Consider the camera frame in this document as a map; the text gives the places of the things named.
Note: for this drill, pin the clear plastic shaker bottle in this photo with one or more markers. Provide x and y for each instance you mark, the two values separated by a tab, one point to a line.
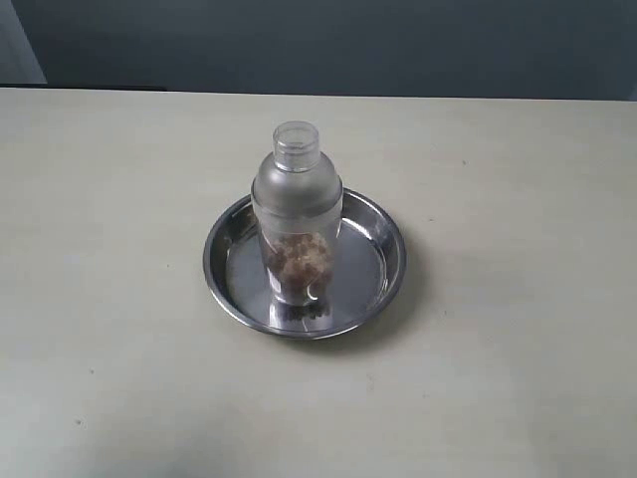
297	198

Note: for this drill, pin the round stainless steel tray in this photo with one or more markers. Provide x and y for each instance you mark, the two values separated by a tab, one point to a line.
371	260

